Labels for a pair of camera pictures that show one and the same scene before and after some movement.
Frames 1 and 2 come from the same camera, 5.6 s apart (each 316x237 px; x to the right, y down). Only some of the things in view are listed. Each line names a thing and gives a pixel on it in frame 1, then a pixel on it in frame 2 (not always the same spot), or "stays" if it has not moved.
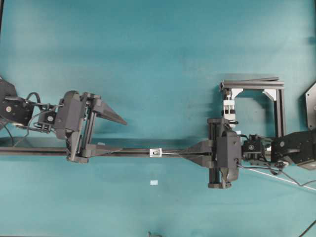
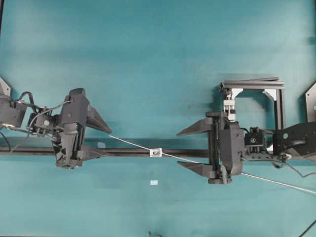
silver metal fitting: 155,152 stays
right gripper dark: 228,154 to 226,148
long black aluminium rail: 204,153 stays
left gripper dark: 75,118 to 68,144
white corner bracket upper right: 272,92 stays
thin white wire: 264,173 to 302,189
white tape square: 154,182 stays
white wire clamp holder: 229,111 stays
